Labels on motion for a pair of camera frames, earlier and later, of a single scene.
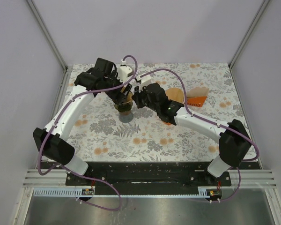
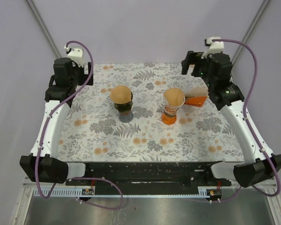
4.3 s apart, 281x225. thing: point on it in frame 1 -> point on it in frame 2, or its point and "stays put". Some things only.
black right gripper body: [142, 100] -> [200, 67]
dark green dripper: [123, 108] stays put
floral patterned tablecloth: [207, 90] stays put
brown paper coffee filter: [175, 94] stays put
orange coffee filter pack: [196, 96] stays put
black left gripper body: [115, 94] -> [79, 78]
